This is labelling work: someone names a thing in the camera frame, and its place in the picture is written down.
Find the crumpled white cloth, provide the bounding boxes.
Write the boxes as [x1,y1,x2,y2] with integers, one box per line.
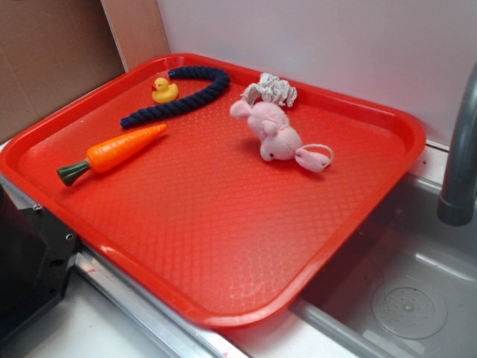
[241,72,298,107]

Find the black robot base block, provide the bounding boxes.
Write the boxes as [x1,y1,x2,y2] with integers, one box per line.
[1,189,78,343]

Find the orange plastic carrot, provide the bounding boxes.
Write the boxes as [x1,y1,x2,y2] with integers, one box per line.
[57,125,168,186]

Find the grey plastic sink basin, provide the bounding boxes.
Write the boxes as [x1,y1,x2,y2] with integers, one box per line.
[291,175,476,357]

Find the pink plush bunny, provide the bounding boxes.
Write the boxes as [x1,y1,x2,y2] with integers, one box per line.
[230,100,335,172]

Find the red plastic tray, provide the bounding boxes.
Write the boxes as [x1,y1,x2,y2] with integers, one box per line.
[1,54,426,329]

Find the yellow rubber duck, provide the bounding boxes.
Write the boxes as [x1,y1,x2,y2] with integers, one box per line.
[151,78,179,104]

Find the brown cardboard panel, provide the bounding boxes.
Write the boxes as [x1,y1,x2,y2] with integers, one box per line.
[1,1,169,142]

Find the navy blue rope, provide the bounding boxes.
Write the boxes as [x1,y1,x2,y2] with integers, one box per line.
[119,65,231,130]

